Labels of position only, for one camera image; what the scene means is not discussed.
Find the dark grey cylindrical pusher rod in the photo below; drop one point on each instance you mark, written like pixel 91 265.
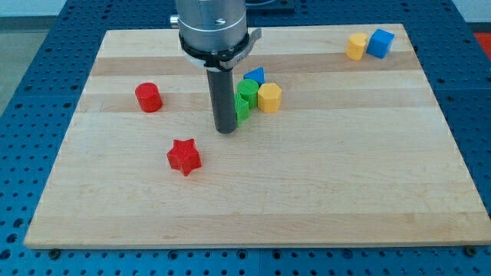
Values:
pixel 222 100

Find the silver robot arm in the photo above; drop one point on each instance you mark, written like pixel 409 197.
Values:
pixel 208 30

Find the blue triangle block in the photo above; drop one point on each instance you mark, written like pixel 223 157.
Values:
pixel 257 75

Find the green cylinder block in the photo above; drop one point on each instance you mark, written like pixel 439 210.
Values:
pixel 248 90

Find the green ribbed block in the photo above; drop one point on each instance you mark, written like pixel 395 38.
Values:
pixel 242 111

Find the yellow hexagon block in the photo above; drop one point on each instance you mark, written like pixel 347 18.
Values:
pixel 269 97

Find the red cylinder block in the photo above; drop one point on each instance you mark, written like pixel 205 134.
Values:
pixel 148 97

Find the red star block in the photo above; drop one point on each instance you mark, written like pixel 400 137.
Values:
pixel 184 156

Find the yellow heart block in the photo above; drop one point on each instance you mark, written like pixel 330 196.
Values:
pixel 356 45

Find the light wooden board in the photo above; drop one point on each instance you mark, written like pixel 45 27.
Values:
pixel 358 155

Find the blue cube block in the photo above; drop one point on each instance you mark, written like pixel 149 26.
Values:
pixel 380 43

